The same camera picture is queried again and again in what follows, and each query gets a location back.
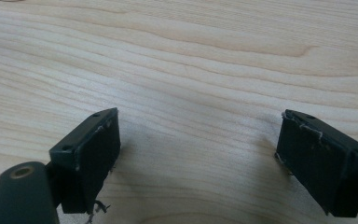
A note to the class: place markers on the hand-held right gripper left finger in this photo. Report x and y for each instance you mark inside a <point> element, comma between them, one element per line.
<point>87,161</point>

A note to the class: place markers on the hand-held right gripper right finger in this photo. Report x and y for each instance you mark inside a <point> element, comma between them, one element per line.
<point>320,168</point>

